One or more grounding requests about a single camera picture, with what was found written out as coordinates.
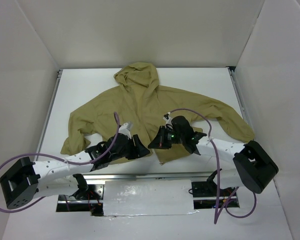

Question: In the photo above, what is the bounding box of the tan hooded zip jacket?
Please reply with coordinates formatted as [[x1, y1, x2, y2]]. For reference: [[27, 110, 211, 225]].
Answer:
[[60, 62, 255, 156]]

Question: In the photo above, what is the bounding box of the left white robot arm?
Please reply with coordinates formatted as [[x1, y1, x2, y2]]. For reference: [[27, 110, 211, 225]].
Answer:
[[0, 133, 150, 210]]

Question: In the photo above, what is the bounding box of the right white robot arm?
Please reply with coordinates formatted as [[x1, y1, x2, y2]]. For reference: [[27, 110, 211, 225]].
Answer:
[[148, 114, 279, 196]]

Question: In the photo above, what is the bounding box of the white foam front panel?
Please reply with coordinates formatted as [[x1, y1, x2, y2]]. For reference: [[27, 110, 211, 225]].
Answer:
[[103, 179, 195, 217]]

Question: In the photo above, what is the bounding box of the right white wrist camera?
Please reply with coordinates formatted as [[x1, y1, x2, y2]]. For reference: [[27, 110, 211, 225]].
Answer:
[[163, 112, 172, 125]]

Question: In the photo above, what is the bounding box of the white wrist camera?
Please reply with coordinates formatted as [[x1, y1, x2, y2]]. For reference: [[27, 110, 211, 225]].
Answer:
[[163, 112, 172, 125], [118, 121, 133, 139]]

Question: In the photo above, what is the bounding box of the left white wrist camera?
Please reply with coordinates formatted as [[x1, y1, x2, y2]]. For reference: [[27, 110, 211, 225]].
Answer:
[[118, 121, 133, 139]]

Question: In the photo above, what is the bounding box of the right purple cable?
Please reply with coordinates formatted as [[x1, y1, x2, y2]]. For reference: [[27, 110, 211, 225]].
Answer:
[[169, 107, 257, 225]]

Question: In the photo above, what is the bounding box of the purple cable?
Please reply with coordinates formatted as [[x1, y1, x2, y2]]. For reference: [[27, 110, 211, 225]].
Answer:
[[0, 111, 120, 213], [169, 107, 257, 225]]

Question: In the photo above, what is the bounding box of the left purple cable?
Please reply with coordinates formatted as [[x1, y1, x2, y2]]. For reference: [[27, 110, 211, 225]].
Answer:
[[0, 111, 120, 213]]

